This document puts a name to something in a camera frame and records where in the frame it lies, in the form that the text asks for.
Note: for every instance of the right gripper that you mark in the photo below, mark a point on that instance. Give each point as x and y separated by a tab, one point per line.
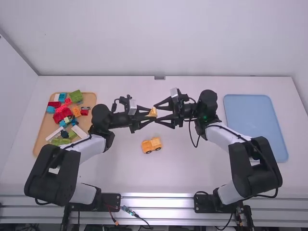
181	111

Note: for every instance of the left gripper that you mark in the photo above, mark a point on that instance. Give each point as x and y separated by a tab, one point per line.
133	121

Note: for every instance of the yellow toy brick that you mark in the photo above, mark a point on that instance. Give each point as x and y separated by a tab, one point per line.
153	112

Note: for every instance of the yellow toy car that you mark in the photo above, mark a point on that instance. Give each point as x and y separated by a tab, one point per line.
151	145

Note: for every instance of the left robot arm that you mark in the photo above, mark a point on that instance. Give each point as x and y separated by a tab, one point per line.
91	144

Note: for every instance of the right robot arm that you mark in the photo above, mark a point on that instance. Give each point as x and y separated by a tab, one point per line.
240	149

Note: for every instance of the red toy brick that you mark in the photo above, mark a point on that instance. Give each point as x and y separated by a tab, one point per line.
68	101
60	118
62	110
84	112
54	104

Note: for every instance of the orange toy brick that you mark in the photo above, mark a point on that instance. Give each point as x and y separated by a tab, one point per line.
76	111

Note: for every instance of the blue toy brick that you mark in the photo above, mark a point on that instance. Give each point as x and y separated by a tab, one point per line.
63	96
50	110
74	121
63	123

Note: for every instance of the green toy brick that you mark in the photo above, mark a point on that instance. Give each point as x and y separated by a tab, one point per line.
67	119
59	141
72	135
76	96

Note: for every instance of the black toy brick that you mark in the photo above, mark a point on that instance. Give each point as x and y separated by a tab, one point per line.
64	133

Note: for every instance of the silver rails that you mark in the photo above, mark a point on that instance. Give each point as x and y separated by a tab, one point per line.
158	199

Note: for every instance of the blue mat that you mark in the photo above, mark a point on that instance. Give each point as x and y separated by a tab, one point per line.
255	125

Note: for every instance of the long white toy brick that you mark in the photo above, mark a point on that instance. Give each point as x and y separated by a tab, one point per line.
55	134

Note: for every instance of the tan tray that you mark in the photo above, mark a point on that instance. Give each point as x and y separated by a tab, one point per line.
43	134

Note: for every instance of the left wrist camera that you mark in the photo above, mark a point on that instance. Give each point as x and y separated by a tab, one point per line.
132	107

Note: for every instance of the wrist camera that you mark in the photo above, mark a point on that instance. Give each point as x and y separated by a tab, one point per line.
175	95
132	107

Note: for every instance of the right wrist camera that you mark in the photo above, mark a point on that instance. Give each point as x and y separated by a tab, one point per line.
175	95

